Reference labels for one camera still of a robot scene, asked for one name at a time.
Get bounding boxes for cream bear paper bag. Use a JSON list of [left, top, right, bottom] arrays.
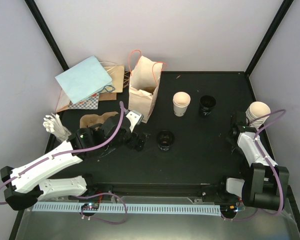
[[128, 49, 167, 123]]

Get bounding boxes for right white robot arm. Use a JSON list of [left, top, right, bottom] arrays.
[[217, 111, 290, 216]]

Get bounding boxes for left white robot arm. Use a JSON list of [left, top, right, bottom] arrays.
[[0, 110, 146, 211]]

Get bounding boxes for white plastic cutlery bunch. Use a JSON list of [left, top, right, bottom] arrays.
[[42, 113, 71, 143]]

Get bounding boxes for stack of white cups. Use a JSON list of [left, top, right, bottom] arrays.
[[245, 101, 271, 129]]

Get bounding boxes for brown kraft paper bag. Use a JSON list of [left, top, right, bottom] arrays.
[[55, 65, 125, 113]]

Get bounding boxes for light blue paper bag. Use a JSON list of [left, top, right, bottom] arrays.
[[55, 55, 112, 104]]

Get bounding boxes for black paper coffee cup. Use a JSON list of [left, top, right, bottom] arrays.
[[156, 130, 175, 151]]

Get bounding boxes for light blue cable chain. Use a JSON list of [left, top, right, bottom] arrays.
[[32, 201, 223, 218]]

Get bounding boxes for checkered paper bag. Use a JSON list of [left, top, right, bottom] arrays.
[[68, 93, 100, 110]]

